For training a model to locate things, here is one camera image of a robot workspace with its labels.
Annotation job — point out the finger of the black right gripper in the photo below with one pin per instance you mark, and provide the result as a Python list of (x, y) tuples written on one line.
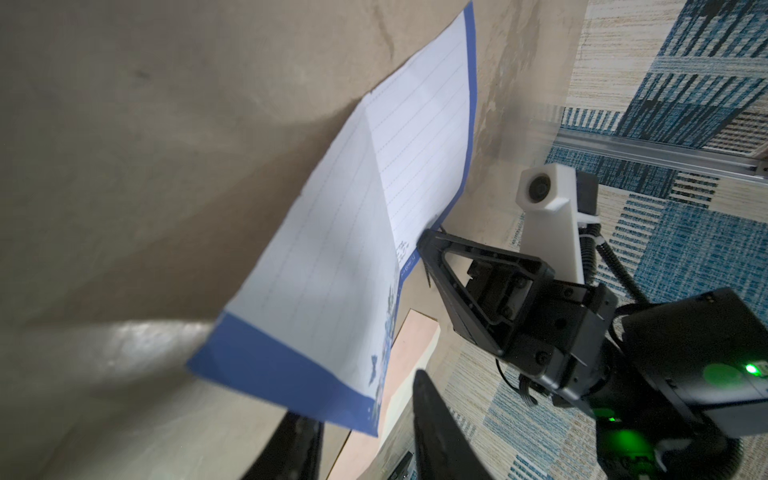
[(487, 292)]

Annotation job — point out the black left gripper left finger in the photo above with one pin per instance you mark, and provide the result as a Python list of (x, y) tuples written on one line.
[(293, 452)]

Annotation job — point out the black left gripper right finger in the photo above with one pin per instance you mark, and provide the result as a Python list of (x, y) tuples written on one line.
[(442, 451)]

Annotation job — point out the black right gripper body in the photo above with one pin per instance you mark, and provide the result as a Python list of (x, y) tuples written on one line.
[(561, 346)]

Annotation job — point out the pink envelope with flap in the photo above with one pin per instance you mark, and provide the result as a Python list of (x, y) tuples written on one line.
[(412, 349)]

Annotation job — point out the blue bordered white letter paper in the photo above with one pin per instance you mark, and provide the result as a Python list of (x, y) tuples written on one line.
[(312, 326)]

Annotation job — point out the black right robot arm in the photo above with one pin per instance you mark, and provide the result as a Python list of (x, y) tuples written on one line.
[(673, 388)]

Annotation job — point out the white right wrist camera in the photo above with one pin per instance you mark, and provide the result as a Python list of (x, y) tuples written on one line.
[(557, 201)]

